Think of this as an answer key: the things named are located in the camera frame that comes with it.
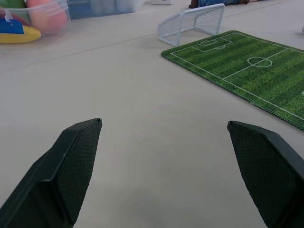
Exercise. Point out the blue storage bin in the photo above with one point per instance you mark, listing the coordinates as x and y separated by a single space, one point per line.
102 8

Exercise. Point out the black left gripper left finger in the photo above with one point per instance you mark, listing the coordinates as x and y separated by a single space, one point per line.
52 175

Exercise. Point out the clear plastic storage box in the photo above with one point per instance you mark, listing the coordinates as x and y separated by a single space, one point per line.
40 20

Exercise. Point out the green soccer field mat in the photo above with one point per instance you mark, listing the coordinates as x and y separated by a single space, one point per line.
251 69

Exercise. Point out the yellow and blue toy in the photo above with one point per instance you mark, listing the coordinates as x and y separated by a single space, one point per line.
17 35

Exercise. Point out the green toy fruit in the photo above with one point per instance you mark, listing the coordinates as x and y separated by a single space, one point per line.
12 3

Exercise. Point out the peach toy fruit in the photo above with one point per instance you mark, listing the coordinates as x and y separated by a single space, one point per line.
48 20

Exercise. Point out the white mini soccer goal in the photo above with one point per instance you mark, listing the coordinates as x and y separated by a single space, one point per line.
190 22

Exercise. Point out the blue tag label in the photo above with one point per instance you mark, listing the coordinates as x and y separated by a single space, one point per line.
10 27

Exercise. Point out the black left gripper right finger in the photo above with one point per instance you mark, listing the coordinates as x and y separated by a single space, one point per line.
268 171

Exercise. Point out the blue patterned cloth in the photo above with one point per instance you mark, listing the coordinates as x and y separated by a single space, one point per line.
221 2

